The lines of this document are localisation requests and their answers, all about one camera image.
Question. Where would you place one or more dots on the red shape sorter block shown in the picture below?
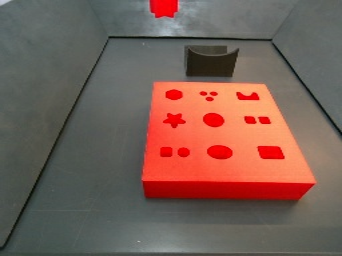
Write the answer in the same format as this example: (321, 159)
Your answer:
(219, 144)

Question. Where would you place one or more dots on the dark grey curved holder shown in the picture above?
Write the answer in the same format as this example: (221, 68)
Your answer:
(210, 60)

